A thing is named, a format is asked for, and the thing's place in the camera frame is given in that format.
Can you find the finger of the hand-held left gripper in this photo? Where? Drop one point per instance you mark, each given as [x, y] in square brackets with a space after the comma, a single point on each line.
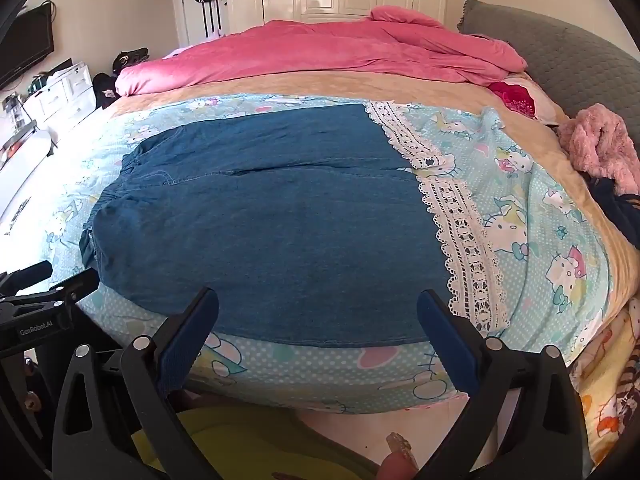
[75, 287]
[30, 274]

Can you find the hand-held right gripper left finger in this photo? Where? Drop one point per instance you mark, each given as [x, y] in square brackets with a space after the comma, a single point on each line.
[200, 312]

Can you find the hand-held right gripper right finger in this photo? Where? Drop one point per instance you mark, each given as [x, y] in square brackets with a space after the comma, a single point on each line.
[440, 327]

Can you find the blue denim lace-trimmed garment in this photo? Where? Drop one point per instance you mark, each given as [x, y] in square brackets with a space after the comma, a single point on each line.
[280, 220]

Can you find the person's right hand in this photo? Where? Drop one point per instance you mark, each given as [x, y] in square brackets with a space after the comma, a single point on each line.
[397, 455]

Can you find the white table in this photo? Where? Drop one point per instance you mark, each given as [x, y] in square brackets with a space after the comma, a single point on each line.
[25, 160]

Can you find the person's yellow clothing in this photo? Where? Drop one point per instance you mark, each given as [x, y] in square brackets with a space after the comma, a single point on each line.
[260, 445]

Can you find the yellow printed bed sheet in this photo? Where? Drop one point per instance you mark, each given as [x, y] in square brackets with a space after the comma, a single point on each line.
[610, 385]

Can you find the white drawer cabinet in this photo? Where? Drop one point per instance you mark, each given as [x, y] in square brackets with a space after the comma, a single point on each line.
[65, 90]

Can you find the black cloth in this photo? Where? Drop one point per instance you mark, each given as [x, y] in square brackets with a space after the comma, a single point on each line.
[104, 90]

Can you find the dark navy cloth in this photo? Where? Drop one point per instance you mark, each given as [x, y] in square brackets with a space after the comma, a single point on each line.
[615, 210]

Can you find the light blue cartoon printed blanket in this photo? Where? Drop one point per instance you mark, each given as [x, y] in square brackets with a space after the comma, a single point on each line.
[500, 125]

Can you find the black flat television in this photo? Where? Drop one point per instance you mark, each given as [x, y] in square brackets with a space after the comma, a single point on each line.
[25, 45]

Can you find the black handbag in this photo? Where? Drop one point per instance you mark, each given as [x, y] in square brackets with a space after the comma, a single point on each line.
[130, 57]

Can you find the red floral pillow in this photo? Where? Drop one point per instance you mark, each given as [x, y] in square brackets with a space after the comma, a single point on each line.
[515, 97]

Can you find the pink fluffy garment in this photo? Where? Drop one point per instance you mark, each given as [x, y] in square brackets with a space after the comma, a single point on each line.
[600, 145]

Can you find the beige plush blanket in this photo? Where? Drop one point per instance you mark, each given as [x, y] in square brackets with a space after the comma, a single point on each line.
[350, 85]

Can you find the pink duvet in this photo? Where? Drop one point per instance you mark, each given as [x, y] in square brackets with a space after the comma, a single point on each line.
[300, 50]

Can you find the white door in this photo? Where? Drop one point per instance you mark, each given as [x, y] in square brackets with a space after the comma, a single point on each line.
[187, 15]

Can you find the grey quilted headboard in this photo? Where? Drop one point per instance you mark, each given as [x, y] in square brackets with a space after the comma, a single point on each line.
[575, 60]

